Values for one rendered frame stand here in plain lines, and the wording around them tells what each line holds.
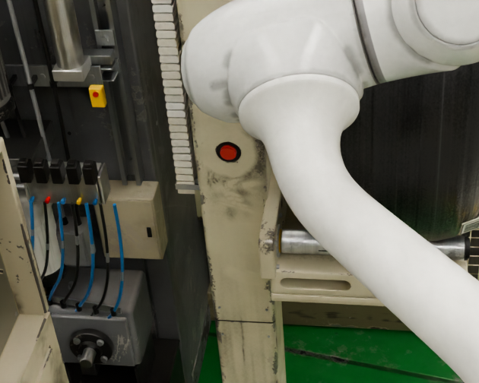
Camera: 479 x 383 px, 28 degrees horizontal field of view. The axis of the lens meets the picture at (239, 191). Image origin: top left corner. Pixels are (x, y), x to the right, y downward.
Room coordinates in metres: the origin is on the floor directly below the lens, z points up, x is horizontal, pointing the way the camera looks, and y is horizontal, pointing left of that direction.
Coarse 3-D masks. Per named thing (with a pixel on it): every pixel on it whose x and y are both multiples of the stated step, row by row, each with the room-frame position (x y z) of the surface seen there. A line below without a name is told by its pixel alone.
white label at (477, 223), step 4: (472, 220) 1.15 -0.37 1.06; (476, 220) 1.15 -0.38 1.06; (464, 224) 1.15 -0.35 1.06; (468, 224) 1.15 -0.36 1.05; (472, 224) 1.16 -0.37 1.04; (476, 224) 1.17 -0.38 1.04; (464, 228) 1.16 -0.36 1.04; (468, 228) 1.17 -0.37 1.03; (472, 228) 1.17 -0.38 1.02; (476, 228) 1.18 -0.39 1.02; (460, 232) 1.17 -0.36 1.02; (464, 232) 1.18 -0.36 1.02
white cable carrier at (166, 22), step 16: (160, 0) 1.42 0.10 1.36; (160, 16) 1.42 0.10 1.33; (176, 16) 1.45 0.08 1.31; (160, 32) 1.42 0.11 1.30; (176, 32) 1.43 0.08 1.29; (160, 48) 1.43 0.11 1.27; (176, 48) 1.42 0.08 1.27; (176, 64) 1.42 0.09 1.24; (176, 80) 1.42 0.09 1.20; (176, 96) 1.42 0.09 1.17; (176, 112) 1.42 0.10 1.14; (176, 128) 1.42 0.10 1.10; (176, 144) 1.42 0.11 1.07; (192, 144) 1.46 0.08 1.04; (176, 160) 1.43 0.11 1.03; (192, 160) 1.43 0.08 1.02; (176, 176) 1.43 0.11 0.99; (192, 176) 1.42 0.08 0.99; (192, 192) 1.42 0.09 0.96
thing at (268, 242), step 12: (276, 180) 1.44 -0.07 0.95; (276, 192) 1.41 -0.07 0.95; (276, 204) 1.37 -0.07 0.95; (264, 216) 1.34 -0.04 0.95; (276, 216) 1.34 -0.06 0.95; (264, 228) 1.31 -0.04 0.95; (276, 228) 1.31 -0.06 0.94; (264, 240) 1.28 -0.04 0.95; (276, 240) 1.29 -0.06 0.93; (264, 252) 1.27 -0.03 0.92; (276, 252) 1.29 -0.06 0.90; (264, 264) 1.27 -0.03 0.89; (276, 264) 1.29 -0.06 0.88; (264, 276) 1.27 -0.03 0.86
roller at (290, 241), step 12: (288, 240) 1.31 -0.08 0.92; (300, 240) 1.30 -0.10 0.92; (312, 240) 1.30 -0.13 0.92; (444, 240) 1.26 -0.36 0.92; (456, 240) 1.26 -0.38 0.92; (468, 240) 1.26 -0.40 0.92; (288, 252) 1.30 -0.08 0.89; (300, 252) 1.30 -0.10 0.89; (312, 252) 1.29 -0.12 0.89; (324, 252) 1.29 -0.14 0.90; (444, 252) 1.25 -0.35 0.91; (456, 252) 1.24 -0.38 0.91; (468, 252) 1.24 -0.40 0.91
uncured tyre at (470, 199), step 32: (384, 96) 1.16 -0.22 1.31; (416, 96) 1.15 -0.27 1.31; (448, 96) 1.14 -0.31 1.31; (352, 128) 1.15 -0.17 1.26; (384, 128) 1.14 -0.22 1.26; (416, 128) 1.13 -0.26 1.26; (448, 128) 1.12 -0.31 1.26; (352, 160) 1.14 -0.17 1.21; (384, 160) 1.13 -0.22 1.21; (416, 160) 1.12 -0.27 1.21; (448, 160) 1.12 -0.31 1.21; (384, 192) 1.13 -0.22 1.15; (416, 192) 1.12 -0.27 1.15; (448, 192) 1.12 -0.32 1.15; (416, 224) 1.15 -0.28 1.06; (448, 224) 1.14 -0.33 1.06
